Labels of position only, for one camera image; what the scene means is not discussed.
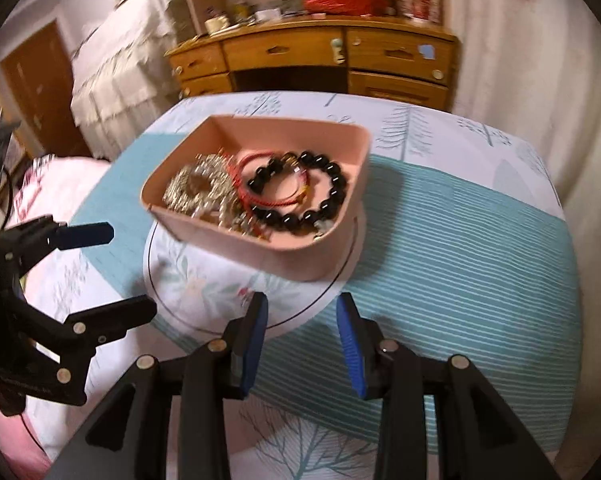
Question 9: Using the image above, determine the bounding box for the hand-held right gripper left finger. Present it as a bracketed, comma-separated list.
[45, 291, 270, 480]

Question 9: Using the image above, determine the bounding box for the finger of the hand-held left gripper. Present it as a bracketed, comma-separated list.
[0, 214, 116, 282]
[10, 294, 159, 407]

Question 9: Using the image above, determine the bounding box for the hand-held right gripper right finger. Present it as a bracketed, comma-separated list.
[335, 292, 562, 480]

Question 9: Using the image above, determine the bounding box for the pink plastic box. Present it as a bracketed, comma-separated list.
[140, 114, 373, 282]

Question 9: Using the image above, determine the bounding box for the gold leaf necklace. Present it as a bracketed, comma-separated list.
[162, 153, 234, 217]

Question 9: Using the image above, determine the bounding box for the red string bracelet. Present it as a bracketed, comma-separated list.
[229, 152, 312, 212]

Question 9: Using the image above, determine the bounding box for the black bead bracelet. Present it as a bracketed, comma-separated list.
[245, 149, 349, 236]

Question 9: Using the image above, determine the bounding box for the pink quilt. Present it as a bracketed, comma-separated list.
[3, 154, 112, 480]

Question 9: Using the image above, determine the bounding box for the tree print tablecloth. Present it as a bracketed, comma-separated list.
[28, 90, 584, 480]

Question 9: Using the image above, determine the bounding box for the brown wooden door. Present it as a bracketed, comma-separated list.
[0, 19, 90, 159]

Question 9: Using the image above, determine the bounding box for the white lace furniture cover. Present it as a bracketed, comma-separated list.
[70, 0, 192, 159]

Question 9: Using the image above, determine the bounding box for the cream mug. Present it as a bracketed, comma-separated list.
[203, 13, 230, 36]

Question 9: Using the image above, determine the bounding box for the wooden desk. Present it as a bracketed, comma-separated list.
[165, 15, 459, 111]

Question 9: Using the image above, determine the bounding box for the white leaf print curtain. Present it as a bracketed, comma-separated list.
[439, 0, 601, 480]

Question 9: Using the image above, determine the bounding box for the red and white paper cup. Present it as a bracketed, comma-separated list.
[397, 0, 442, 26]

